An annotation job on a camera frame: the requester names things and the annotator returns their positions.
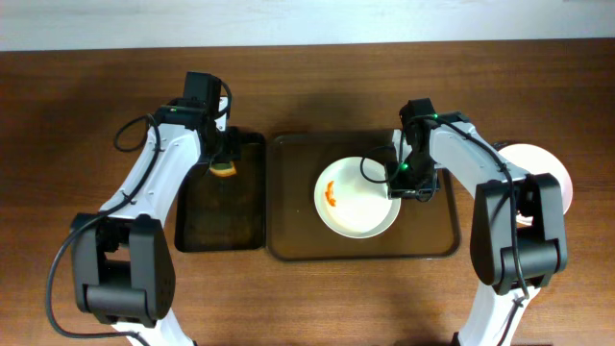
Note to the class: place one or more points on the small dark brown tray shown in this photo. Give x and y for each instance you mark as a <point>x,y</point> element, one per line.
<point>224,213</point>

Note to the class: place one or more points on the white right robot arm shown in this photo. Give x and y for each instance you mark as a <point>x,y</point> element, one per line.
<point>518,240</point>

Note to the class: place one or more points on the yellow sponge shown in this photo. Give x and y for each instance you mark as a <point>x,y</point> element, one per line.
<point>222,169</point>

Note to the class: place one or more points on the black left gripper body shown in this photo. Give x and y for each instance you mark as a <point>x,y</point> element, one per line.
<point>227,154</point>

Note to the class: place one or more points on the white plate with orange sauce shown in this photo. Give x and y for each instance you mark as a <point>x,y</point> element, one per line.
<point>351,200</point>

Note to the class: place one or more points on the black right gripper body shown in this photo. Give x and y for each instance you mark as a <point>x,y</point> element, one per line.
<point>411,190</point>

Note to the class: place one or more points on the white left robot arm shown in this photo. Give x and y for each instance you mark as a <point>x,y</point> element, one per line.
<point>122,269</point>

